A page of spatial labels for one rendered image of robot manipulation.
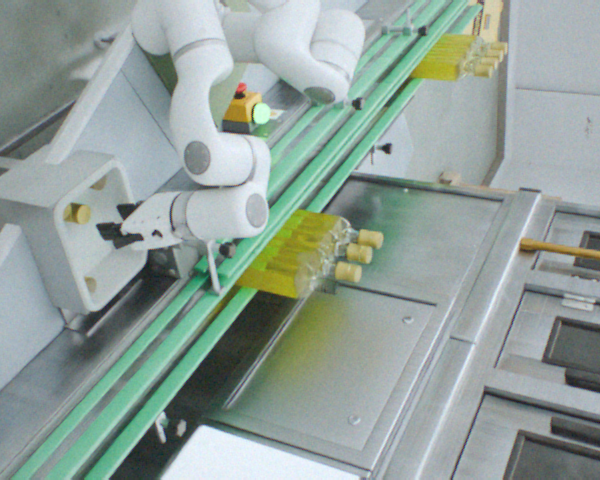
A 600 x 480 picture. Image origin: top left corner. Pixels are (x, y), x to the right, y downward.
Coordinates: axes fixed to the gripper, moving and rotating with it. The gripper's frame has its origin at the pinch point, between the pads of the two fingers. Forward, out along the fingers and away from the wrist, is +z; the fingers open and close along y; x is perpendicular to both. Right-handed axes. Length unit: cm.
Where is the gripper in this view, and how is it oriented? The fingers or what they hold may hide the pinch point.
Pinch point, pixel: (118, 221)
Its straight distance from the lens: 130.6
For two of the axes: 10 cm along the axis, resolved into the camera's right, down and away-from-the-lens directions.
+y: 4.4, -5.8, 6.9
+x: -3.6, -8.2, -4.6
